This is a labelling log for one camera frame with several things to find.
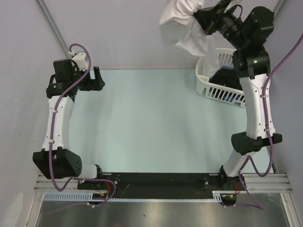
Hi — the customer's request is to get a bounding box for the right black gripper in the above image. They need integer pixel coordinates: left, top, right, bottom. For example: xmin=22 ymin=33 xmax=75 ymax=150
xmin=194 ymin=0 xmax=248 ymax=50

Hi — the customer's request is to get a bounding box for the white long sleeve shirt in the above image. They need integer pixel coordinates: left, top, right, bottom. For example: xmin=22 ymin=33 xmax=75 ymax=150
xmin=159 ymin=0 xmax=219 ymax=78

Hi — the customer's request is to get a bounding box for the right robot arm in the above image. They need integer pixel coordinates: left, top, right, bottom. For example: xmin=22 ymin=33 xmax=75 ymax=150
xmin=193 ymin=0 xmax=282 ymax=190

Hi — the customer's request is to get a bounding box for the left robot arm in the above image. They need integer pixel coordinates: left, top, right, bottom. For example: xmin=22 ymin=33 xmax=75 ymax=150
xmin=32 ymin=59 xmax=105 ymax=189

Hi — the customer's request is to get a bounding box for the blue shirt in basket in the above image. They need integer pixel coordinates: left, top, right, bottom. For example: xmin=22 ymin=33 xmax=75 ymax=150
xmin=219 ymin=66 xmax=234 ymax=70

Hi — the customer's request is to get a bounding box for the black shirt in basket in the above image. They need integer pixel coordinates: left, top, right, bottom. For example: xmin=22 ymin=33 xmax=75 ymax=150
xmin=209 ymin=70 xmax=243 ymax=91

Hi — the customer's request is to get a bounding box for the white plastic laundry basket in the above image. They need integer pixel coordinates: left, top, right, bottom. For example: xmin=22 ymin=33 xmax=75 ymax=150
xmin=195 ymin=48 xmax=245 ymax=107

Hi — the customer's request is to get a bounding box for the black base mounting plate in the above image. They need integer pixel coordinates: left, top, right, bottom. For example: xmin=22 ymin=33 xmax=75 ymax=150
xmin=77 ymin=172 xmax=246 ymax=199

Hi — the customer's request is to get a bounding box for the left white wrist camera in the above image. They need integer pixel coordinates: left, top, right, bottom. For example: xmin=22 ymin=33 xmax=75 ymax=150
xmin=68 ymin=51 xmax=89 ymax=72

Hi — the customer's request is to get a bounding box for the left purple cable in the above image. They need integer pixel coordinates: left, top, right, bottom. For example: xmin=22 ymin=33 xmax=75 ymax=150
xmin=46 ymin=43 xmax=116 ymax=209

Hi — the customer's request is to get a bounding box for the left aluminium corner post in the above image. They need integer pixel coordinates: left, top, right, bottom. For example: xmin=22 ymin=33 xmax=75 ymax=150
xmin=35 ymin=0 xmax=69 ymax=58

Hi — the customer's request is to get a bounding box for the blue slotted cable duct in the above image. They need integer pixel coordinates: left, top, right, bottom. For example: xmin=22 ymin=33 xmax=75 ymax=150
xmin=44 ymin=192 xmax=93 ymax=201

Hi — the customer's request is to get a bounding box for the aluminium frame rail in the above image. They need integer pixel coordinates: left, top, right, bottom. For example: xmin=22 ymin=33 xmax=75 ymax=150
xmin=34 ymin=174 xmax=292 ymax=193

